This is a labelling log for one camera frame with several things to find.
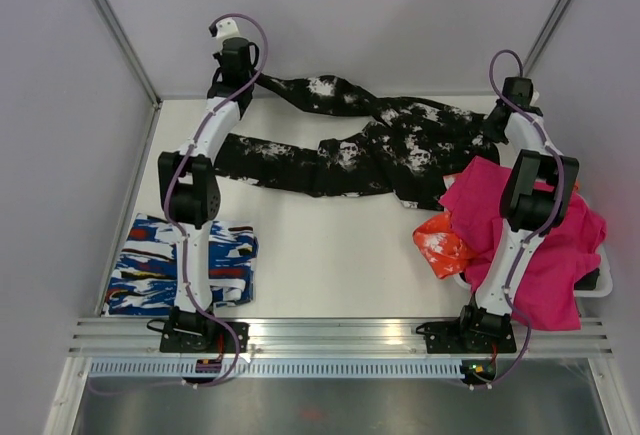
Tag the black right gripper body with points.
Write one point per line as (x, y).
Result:
(491, 130)

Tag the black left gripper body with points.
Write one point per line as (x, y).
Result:
(218, 58)

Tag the black white splattered trousers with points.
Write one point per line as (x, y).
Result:
(407, 148)

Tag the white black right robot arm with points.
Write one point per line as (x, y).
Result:
(534, 201)

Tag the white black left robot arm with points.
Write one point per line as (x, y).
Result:
(190, 197)

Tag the blue white patterned folded trousers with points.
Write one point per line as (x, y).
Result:
(144, 279)

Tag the orange white garment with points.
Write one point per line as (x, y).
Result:
(445, 252)

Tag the pink garment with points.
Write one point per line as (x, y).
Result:
(473, 201)

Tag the white laundry basket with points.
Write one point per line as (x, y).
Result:
(597, 285)

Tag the left aluminium frame post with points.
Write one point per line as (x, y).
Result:
(116, 30)

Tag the aluminium frame post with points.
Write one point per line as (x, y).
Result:
(551, 24)
(116, 30)

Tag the right aluminium frame post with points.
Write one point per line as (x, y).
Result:
(551, 24)

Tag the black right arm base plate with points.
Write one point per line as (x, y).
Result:
(448, 337)

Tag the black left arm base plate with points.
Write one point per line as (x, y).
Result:
(199, 336)

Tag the aluminium mounting rail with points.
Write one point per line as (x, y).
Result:
(325, 338)

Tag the white slotted cable duct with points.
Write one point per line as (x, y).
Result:
(280, 368)

